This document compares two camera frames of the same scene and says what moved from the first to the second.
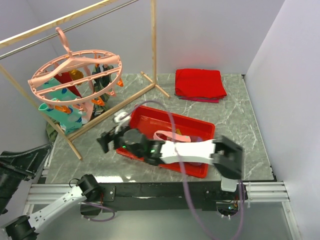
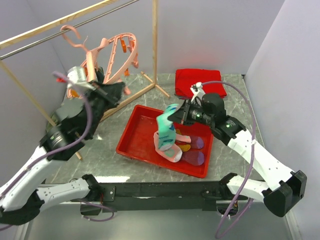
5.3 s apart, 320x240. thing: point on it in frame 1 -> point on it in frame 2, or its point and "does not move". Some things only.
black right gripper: [104, 139] -> [180, 115]
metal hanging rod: [33, 43] does not move
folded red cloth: [199, 85] does not move
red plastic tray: [149, 121] does not move
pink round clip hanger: [75, 77] -> [100, 59]
